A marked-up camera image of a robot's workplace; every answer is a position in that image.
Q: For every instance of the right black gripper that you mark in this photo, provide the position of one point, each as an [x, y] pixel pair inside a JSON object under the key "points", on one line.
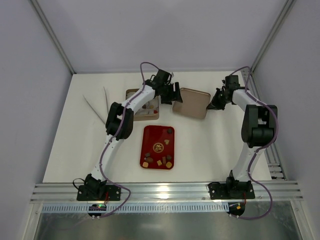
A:
{"points": [[219, 97]]}

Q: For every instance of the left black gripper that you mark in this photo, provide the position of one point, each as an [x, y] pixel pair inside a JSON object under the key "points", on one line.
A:
{"points": [[170, 92]]}

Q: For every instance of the gold tin lid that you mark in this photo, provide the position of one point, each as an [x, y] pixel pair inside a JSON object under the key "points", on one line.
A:
{"points": [[194, 103]]}

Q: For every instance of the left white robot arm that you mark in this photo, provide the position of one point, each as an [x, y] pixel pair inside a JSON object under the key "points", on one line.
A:
{"points": [[119, 126]]}

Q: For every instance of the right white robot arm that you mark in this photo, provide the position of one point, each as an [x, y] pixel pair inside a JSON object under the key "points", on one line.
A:
{"points": [[259, 130]]}

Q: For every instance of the gold tin box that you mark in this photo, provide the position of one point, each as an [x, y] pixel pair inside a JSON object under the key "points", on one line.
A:
{"points": [[150, 112]]}

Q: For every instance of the red rectangular tray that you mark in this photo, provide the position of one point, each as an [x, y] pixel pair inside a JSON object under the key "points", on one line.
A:
{"points": [[153, 142]]}

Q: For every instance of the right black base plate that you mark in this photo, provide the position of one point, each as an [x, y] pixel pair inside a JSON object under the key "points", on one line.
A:
{"points": [[231, 191]]}

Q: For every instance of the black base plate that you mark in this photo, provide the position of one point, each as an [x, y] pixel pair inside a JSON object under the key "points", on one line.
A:
{"points": [[231, 191], [112, 193]]}

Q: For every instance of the aluminium right side rail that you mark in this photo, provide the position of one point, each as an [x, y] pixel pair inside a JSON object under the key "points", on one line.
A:
{"points": [[271, 153]]}

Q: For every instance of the aluminium rail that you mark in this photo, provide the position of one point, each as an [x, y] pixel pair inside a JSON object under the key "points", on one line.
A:
{"points": [[64, 192], [271, 153]]}

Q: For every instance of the slotted cable duct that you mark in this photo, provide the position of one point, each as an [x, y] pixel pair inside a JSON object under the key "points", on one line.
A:
{"points": [[136, 207]]}

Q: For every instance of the aluminium front rail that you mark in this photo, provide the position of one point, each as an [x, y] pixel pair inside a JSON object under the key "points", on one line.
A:
{"points": [[64, 192]]}

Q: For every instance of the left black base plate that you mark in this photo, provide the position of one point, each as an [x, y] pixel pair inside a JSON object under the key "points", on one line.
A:
{"points": [[112, 193]]}

